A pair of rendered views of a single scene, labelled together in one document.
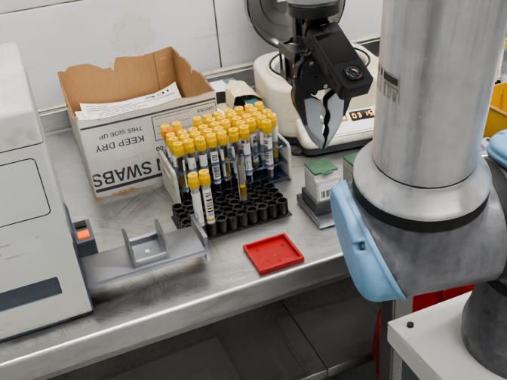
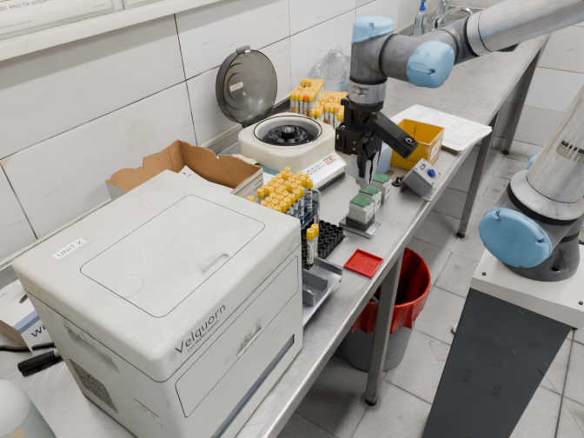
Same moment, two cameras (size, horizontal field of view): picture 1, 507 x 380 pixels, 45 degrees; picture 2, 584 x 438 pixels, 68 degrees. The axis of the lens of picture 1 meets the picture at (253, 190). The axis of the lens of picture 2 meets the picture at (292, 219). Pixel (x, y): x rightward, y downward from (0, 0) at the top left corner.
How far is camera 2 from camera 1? 0.60 m
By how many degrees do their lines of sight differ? 31
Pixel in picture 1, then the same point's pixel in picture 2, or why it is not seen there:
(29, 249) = (286, 321)
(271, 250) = (361, 262)
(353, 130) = (332, 171)
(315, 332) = not seen: hidden behind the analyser
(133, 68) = (156, 162)
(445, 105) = not seen: outside the picture
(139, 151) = not seen: hidden behind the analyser
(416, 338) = (494, 279)
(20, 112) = (295, 225)
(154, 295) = (326, 318)
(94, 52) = (116, 156)
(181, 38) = (171, 130)
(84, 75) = (124, 177)
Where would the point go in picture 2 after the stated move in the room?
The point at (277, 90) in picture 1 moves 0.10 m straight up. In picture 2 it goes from (283, 155) to (282, 121)
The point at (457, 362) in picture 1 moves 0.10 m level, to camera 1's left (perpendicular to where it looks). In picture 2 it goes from (523, 282) to (494, 307)
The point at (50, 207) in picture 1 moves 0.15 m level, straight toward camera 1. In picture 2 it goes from (298, 286) to (388, 324)
